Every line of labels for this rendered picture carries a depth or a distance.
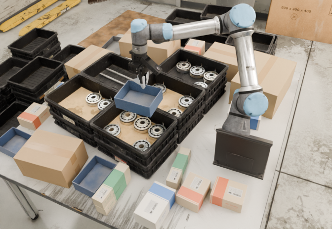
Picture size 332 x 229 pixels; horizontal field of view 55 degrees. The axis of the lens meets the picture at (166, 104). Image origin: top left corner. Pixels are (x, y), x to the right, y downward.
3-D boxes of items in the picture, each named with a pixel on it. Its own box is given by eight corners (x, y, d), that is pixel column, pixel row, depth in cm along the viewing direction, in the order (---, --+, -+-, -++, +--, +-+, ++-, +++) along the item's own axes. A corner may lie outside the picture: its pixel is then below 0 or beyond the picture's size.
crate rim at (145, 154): (178, 122, 177) (178, 119, 175) (145, 158, 160) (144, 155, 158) (124, 96, 195) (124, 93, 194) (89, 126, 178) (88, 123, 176)
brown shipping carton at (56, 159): (88, 157, 188) (82, 139, 177) (69, 188, 173) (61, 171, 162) (45, 146, 196) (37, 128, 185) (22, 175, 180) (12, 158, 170)
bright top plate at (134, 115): (140, 114, 190) (140, 114, 190) (128, 124, 184) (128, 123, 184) (127, 108, 195) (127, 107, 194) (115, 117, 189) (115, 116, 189)
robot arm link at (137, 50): (150, 41, 155) (141, 48, 149) (150, 50, 157) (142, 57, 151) (137, 38, 157) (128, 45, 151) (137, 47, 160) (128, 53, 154)
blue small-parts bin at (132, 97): (163, 98, 167) (162, 88, 163) (150, 117, 158) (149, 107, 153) (130, 89, 174) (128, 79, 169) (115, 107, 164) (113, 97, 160)
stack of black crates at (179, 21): (206, 40, 382) (208, 13, 359) (197, 53, 362) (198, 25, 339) (176, 33, 395) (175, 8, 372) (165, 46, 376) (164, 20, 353)
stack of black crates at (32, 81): (52, 92, 321) (38, 55, 291) (76, 100, 311) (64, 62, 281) (23, 118, 295) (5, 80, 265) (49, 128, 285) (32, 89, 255)
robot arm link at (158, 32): (169, 25, 159) (147, 26, 158) (172, 21, 147) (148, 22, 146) (170, 41, 159) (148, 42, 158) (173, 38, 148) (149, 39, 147)
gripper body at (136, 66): (136, 67, 167) (135, 46, 160) (150, 70, 164) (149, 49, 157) (128, 73, 162) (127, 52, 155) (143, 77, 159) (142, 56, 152)
